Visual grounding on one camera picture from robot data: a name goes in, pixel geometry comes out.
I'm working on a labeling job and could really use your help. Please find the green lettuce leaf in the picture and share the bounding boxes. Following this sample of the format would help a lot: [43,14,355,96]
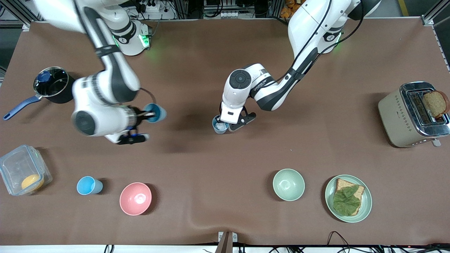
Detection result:
[333,185,361,216]

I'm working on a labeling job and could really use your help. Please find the clear plastic container blue seal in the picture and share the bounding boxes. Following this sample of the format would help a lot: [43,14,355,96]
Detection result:
[0,144,53,196]

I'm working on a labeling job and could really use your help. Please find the pink bowl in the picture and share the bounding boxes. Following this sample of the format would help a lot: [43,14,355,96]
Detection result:
[120,182,152,216]

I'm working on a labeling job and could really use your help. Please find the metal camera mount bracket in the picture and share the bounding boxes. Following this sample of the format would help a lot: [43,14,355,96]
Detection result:
[215,231,238,253]

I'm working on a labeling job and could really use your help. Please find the black looped cable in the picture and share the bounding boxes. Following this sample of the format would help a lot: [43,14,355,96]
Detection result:
[327,231,352,252]

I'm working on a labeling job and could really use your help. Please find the pale grey-blue plastic cup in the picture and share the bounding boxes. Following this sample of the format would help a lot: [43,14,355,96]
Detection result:
[212,115,230,135]

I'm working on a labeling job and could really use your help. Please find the aluminium frame profile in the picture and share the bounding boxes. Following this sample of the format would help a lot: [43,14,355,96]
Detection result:
[421,7,450,27]
[0,0,32,32]

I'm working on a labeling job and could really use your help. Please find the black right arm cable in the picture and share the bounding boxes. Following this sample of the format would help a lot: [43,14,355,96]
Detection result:
[139,87,158,106]

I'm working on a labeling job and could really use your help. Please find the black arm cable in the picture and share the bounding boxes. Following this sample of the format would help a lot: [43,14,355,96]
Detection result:
[139,87,158,106]
[276,0,364,83]

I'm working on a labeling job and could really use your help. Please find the brown toast slice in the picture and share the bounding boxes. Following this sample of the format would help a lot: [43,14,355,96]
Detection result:
[423,90,450,119]

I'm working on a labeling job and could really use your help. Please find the beige metal toaster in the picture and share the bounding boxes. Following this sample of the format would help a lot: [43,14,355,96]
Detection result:
[378,82,450,148]

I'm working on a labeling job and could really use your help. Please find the black pot blue handle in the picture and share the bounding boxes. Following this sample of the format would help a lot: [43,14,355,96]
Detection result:
[3,66,75,121]

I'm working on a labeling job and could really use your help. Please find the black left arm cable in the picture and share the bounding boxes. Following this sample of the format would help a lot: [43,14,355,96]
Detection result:
[276,0,364,83]

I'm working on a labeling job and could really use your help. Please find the brown bread slice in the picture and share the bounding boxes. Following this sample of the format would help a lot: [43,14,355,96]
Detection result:
[334,178,365,216]

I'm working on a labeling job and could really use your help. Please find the blue plastic cup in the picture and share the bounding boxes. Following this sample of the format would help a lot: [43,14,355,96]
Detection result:
[143,103,167,124]
[77,176,103,195]

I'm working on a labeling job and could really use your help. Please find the orange snack bags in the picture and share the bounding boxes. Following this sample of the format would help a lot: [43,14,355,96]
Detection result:
[280,0,297,19]

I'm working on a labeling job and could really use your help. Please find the yellow round fruit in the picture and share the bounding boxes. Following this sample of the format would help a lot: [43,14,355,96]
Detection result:
[21,174,44,192]

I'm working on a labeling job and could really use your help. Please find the glass lid blue knob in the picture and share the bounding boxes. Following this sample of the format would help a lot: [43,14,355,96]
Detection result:
[33,67,68,98]

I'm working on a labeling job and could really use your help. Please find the pale green plate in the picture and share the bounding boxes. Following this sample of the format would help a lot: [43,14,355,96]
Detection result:
[324,175,372,223]

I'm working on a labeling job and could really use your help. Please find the pale green bowl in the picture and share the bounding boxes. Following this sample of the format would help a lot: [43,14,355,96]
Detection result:
[273,169,305,201]

